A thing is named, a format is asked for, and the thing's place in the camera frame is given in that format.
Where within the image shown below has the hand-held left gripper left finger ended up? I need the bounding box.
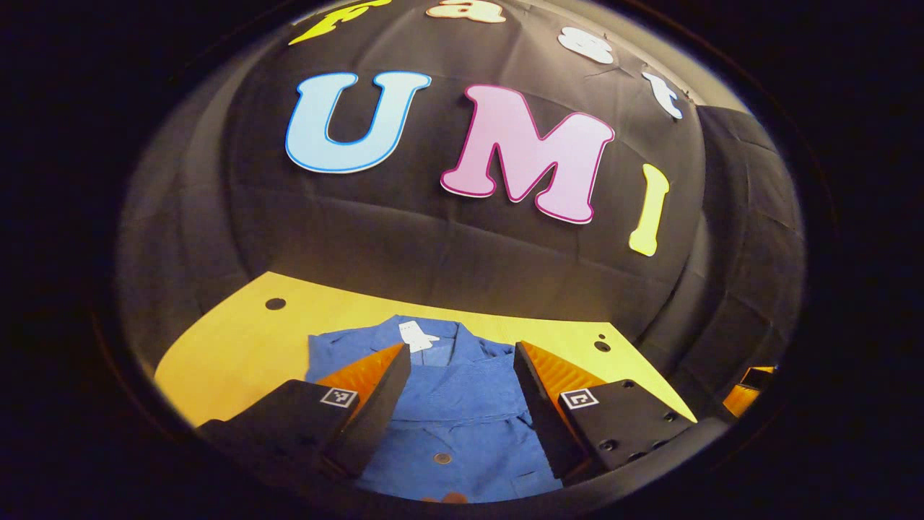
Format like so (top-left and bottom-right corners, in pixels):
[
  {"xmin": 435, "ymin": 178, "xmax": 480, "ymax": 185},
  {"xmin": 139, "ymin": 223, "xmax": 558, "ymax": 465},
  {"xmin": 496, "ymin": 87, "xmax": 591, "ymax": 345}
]
[{"xmin": 195, "ymin": 343, "xmax": 412, "ymax": 481}]

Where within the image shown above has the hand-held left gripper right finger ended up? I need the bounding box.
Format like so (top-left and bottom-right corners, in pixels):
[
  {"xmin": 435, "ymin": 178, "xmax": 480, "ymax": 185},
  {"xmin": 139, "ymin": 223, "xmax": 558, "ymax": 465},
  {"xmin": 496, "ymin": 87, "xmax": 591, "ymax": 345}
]
[{"xmin": 514, "ymin": 341, "xmax": 697, "ymax": 483}]

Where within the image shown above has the blue button shirt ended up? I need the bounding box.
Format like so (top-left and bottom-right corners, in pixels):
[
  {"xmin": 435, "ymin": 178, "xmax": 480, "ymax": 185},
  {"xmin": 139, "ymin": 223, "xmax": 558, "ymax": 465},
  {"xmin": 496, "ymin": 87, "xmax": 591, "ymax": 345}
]
[{"xmin": 305, "ymin": 314, "xmax": 564, "ymax": 504}]

